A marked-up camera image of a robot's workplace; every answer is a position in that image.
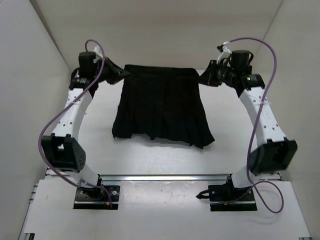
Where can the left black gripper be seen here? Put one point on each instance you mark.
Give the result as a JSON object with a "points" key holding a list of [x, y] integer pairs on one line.
{"points": [[118, 73]]}

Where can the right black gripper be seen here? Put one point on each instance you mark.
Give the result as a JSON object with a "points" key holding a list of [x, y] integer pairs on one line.
{"points": [[208, 77]]}

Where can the black pleated skirt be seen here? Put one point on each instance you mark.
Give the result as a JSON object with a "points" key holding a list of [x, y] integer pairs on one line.
{"points": [[164, 103]]}

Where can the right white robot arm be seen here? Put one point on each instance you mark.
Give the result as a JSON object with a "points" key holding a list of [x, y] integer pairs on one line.
{"points": [[274, 151]]}

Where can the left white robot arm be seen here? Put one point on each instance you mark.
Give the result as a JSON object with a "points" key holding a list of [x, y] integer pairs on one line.
{"points": [[62, 151]]}

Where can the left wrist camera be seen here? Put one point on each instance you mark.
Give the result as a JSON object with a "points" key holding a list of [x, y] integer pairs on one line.
{"points": [[88, 63]]}

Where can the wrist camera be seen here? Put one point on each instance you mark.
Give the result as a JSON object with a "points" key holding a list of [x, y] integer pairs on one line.
{"points": [[241, 60], [88, 63]]}

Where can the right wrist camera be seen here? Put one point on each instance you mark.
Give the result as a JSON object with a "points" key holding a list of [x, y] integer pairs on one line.
{"points": [[241, 60]]}

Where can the aluminium front rail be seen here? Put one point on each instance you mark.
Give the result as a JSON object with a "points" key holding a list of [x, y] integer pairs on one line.
{"points": [[166, 177]]}

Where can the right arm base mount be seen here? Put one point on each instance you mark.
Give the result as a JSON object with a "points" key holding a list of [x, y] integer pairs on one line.
{"points": [[226, 198]]}

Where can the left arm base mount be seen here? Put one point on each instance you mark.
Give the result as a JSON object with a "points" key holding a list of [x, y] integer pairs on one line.
{"points": [[97, 199]]}

